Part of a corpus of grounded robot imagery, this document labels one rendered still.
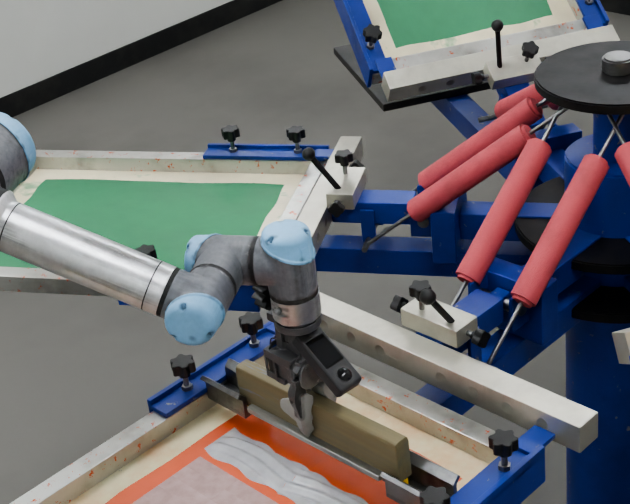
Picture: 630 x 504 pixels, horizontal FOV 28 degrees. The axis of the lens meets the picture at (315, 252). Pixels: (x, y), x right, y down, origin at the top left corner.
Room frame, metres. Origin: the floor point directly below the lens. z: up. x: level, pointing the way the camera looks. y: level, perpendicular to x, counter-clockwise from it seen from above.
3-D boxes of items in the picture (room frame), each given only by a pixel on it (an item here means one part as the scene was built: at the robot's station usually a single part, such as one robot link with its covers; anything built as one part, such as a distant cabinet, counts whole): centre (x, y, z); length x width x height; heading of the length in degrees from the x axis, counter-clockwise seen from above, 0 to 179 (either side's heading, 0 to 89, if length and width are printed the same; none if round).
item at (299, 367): (1.62, 0.04, 1.16); 0.09 x 0.08 x 0.12; 42
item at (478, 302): (1.83, -0.24, 1.02); 0.17 x 0.06 x 0.05; 132
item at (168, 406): (1.82, 0.19, 0.98); 0.30 x 0.05 x 0.07; 132
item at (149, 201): (2.44, 0.26, 1.05); 1.08 x 0.61 x 0.23; 72
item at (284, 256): (1.61, 0.04, 1.32); 0.09 x 0.08 x 0.11; 73
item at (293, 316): (1.61, 0.04, 1.24); 0.08 x 0.08 x 0.05
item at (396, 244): (2.35, -0.01, 0.90); 1.24 x 0.06 x 0.06; 72
